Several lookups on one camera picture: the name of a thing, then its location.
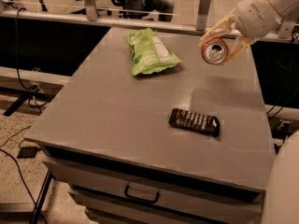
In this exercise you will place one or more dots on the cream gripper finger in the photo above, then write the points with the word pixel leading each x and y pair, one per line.
pixel 241 43
pixel 223 27

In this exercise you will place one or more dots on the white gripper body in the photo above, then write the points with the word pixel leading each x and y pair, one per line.
pixel 254 16

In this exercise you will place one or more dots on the red coke can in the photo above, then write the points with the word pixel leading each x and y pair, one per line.
pixel 214 51

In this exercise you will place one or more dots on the green chip bag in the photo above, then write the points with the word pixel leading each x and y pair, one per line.
pixel 149 54

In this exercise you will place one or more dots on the black snack bar wrapper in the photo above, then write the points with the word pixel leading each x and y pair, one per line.
pixel 195 122

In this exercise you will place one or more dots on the grey drawer cabinet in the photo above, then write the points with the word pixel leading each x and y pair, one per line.
pixel 107 129

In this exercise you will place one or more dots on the black power adapter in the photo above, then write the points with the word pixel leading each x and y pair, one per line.
pixel 27 152

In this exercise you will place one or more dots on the metal guard rail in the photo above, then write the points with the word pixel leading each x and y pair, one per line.
pixel 9 9

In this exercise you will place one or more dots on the black drawer handle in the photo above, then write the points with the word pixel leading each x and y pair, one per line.
pixel 141 196

